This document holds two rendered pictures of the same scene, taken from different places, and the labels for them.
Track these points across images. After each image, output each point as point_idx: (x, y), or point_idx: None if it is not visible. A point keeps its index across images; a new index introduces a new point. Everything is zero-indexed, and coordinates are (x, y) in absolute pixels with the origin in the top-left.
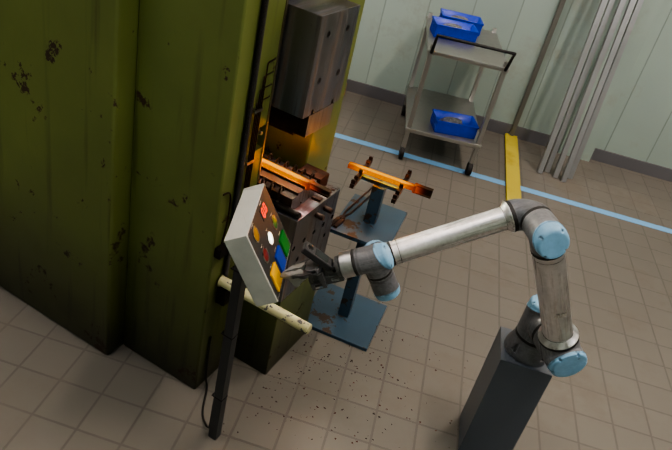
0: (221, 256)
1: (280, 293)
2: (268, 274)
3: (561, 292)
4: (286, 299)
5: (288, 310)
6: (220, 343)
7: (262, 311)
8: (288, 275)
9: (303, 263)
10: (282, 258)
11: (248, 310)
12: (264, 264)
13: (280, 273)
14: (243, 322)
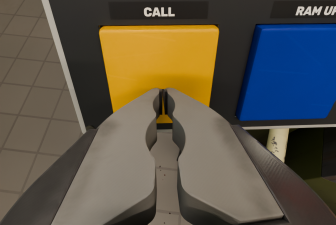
0: None
1: (333, 172)
2: (84, 10)
3: None
4: (335, 185)
5: (328, 193)
6: (255, 133)
7: (303, 159)
8: (113, 113)
9: (252, 207)
10: (309, 85)
11: (299, 144)
12: None
13: (207, 99)
14: (288, 146)
